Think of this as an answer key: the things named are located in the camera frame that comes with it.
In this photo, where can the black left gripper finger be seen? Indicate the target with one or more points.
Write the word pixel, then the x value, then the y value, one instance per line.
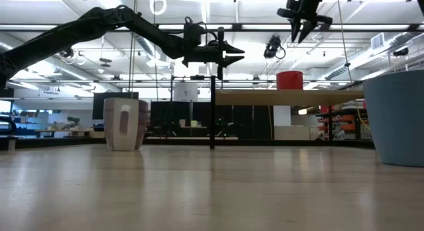
pixel 231 60
pixel 232 49

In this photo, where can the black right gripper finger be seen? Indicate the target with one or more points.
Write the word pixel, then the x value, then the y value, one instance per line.
pixel 307 28
pixel 295 29

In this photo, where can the red mug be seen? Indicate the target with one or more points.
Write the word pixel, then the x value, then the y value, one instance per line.
pixel 289 80

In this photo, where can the purple and white mug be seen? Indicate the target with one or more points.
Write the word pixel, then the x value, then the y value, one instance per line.
pixel 114 128

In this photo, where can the blue cup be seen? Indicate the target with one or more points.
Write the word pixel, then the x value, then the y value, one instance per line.
pixel 397 125

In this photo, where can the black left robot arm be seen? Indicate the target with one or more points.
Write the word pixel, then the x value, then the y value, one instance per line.
pixel 66 35

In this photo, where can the wooden shelf with black legs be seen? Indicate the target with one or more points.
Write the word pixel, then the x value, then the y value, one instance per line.
pixel 281 97

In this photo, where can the small black box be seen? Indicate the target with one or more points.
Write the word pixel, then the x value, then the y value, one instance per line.
pixel 197 77

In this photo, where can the small yellow block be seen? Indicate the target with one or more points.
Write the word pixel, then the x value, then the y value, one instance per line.
pixel 193 123

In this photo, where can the small pink mug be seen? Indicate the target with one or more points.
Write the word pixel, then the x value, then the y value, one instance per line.
pixel 182 122

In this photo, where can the beige low cabinet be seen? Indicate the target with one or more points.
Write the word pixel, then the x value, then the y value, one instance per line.
pixel 295 133

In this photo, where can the rack with orange bins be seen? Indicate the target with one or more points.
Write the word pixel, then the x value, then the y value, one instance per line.
pixel 348 126

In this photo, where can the black monitor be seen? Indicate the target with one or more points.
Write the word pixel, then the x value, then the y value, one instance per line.
pixel 98 107

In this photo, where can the wooden background table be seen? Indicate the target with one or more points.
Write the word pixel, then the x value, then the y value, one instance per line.
pixel 83 133

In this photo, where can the small dark potted plant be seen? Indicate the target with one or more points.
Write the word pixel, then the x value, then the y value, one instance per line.
pixel 73 121

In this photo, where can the black light bar frame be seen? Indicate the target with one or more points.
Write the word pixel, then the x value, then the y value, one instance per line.
pixel 236 26

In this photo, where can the black hanging camera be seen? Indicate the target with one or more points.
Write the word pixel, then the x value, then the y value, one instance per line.
pixel 272 45

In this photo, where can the silver ceiling duct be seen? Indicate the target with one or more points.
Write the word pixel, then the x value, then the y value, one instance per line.
pixel 149 47

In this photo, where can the black aluminium table frame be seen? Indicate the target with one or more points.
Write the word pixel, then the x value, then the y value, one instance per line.
pixel 265 143

